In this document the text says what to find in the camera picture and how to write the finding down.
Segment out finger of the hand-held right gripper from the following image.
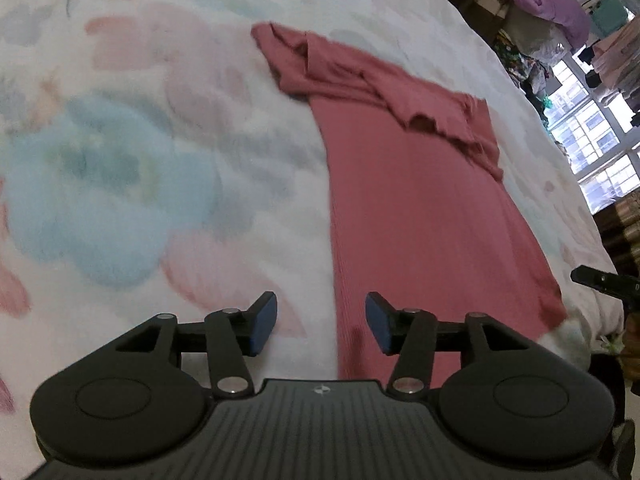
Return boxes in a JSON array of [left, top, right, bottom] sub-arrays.
[[571, 266, 640, 311]]

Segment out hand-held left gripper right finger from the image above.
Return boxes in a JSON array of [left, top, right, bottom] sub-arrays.
[[365, 291, 546, 400]]

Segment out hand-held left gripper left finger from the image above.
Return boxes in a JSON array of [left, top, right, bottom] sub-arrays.
[[100, 291, 278, 400]]

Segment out pink turtleneck sweater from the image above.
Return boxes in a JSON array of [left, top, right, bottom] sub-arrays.
[[250, 21, 568, 391]]

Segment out floral fleece blanket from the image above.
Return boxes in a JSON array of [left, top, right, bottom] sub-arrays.
[[0, 0, 626, 411]]

